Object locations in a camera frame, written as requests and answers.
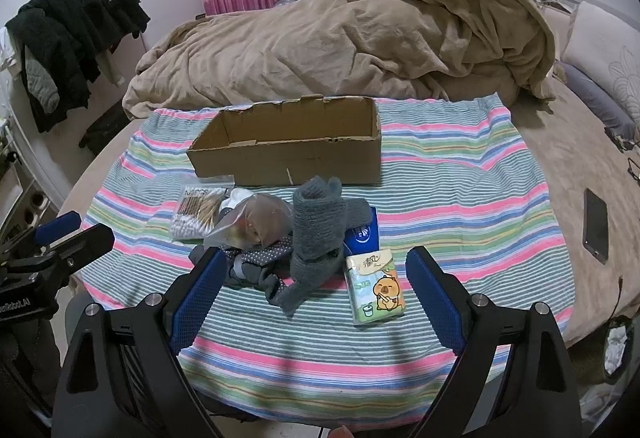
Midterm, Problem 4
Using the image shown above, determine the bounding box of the black smartphone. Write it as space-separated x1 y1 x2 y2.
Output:
582 188 610 265

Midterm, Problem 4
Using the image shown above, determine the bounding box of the bag of cotton swabs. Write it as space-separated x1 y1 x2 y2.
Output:
169 185 235 241

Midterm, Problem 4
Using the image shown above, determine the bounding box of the blue and white sock bundle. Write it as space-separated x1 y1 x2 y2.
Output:
345 205 378 259

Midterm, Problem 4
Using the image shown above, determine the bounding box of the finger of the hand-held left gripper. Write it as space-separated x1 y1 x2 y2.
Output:
29 224 115 279
0 212 82 265

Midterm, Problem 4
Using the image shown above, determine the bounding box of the beige duvet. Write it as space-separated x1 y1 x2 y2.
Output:
122 0 558 121

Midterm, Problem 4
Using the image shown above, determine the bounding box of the white metal shelf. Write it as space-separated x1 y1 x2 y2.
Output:
0 25 61 243

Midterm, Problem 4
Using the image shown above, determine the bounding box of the pile of black clothes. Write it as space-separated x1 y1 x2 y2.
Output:
5 0 151 133

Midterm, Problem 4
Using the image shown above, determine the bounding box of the trash bin with bag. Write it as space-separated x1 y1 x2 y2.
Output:
602 315 632 381

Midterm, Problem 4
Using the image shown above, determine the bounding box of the bed with beige sheet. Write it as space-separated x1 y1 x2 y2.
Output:
57 8 640 349

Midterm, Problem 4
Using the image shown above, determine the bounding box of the cartoon print tissue pack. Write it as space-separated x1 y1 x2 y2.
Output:
345 249 406 327

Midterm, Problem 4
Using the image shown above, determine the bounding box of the white embroidered pillow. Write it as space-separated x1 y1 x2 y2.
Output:
560 0 640 129

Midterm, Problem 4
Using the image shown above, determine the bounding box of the black cable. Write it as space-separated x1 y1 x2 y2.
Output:
604 125 640 183

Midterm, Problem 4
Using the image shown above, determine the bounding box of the grey pillow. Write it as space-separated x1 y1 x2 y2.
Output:
555 62 636 141

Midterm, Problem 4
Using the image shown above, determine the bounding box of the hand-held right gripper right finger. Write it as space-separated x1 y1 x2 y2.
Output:
405 245 583 438

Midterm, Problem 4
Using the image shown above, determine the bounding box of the striped towel blanket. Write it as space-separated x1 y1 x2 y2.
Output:
80 92 573 424

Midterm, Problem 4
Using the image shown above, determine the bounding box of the dark polka dot sock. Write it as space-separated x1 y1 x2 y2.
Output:
192 235 301 306

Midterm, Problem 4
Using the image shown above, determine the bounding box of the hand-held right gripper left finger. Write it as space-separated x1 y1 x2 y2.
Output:
51 248 228 438

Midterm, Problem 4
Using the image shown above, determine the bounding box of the grey knitted sock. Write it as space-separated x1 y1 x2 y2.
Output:
270 176 373 316

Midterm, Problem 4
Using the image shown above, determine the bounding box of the clear plastic snack bag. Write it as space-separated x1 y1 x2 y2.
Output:
202 192 296 251

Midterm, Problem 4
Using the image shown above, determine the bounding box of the brown cardboard box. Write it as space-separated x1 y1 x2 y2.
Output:
186 96 382 186

